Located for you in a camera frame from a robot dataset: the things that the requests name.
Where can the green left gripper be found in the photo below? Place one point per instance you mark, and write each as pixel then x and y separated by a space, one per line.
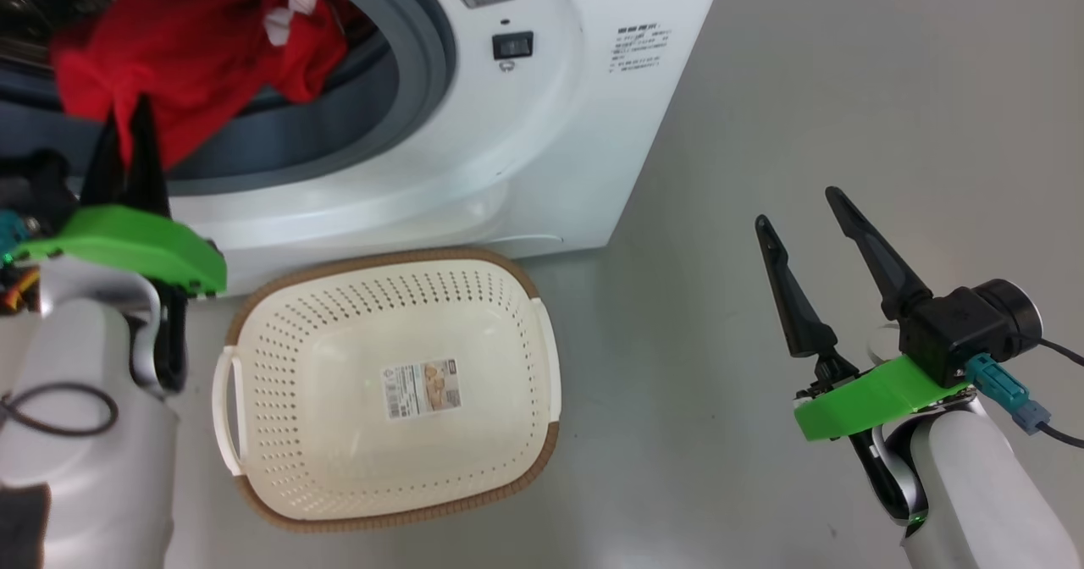
pixel 135 243

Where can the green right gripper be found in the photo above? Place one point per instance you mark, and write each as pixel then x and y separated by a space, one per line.
pixel 872 400

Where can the red garment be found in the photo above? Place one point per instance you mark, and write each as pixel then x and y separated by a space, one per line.
pixel 195 52

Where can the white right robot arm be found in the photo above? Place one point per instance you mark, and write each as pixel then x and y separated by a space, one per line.
pixel 982 493

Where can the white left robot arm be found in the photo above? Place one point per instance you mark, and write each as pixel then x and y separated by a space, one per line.
pixel 85 484

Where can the cream perforated laundry basket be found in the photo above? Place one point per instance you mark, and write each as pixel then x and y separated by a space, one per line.
pixel 381 315

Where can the grey rubber door gasket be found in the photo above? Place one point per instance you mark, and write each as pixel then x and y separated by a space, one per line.
pixel 423 61

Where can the white front-load washing machine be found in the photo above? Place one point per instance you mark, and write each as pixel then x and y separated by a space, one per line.
pixel 542 137

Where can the black door latch socket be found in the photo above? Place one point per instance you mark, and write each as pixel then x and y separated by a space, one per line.
pixel 513 45

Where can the steel perforated washer drum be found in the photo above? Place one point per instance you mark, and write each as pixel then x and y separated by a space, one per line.
pixel 34 2

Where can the paper product sticker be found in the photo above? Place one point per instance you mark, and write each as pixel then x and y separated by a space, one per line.
pixel 423 389

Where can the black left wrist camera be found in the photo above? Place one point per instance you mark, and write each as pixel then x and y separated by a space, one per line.
pixel 38 188

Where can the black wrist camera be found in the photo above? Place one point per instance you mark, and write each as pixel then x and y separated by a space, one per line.
pixel 38 188
pixel 957 328

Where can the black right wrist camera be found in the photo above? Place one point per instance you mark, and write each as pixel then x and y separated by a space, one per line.
pixel 957 328

